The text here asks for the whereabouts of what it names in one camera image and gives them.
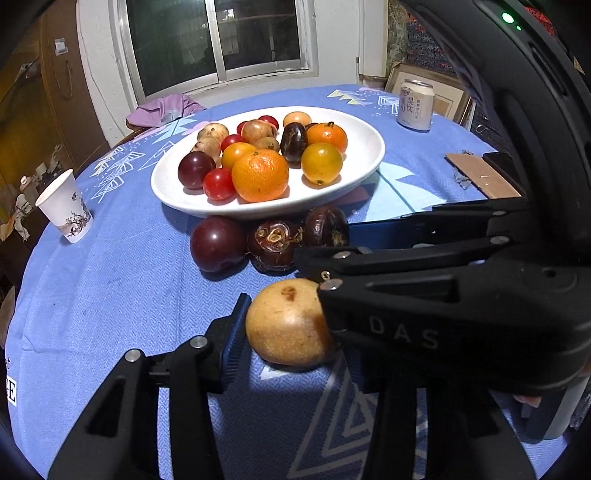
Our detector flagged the blue printed tablecloth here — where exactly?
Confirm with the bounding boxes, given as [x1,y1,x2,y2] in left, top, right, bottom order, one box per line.
[0,84,568,480]

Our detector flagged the white drink can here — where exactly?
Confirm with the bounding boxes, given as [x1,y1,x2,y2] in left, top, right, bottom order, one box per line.
[396,79,436,133]

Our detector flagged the white printed paper cup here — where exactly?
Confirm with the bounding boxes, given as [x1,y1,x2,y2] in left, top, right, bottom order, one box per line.
[35,169,94,244]

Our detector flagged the stack of patterned gift boxes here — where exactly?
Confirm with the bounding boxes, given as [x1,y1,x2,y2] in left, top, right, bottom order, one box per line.
[388,0,462,77]

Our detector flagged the orange mandarin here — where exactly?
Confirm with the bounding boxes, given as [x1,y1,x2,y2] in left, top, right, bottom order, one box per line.
[306,122,348,153]
[231,148,290,203]

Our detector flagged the large brown pear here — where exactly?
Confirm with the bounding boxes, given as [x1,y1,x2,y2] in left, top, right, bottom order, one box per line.
[245,278,337,366]

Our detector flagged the black smartphone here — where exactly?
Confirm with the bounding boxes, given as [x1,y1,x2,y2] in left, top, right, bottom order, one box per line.
[482,151,529,197]

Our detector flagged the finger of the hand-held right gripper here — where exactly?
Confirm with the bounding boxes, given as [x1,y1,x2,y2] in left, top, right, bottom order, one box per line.
[348,196,532,250]
[294,235,532,289]

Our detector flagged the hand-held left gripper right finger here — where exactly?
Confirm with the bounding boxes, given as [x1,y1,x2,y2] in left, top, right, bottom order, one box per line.
[358,353,527,480]

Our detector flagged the white oval plate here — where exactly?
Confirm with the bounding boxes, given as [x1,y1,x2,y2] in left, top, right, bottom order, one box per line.
[150,105,386,220]

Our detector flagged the wooden picture frame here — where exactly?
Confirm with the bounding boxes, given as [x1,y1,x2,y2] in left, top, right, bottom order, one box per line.
[385,63,476,125]

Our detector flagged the brown wooden cabinet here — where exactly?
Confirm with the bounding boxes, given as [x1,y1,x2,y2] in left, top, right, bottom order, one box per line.
[0,0,112,259]

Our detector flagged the sliding glass window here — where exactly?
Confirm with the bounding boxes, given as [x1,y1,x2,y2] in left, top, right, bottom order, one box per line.
[108,0,319,104]

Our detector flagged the speckled tan pear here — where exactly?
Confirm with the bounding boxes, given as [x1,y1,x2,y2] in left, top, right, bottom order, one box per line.
[191,137,222,164]

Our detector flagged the yellow-orange tomato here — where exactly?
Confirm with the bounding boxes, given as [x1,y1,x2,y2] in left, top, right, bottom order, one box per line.
[222,142,257,169]
[301,143,344,185]

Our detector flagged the tan leather wallet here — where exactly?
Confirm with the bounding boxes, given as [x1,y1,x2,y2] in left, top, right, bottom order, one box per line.
[444,152,522,200]

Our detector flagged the purple cloth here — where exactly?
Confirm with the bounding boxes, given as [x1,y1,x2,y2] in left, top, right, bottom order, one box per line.
[126,93,206,132]

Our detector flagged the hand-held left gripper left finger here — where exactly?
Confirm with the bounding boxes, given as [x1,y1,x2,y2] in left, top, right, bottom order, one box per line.
[47,293,254,480]

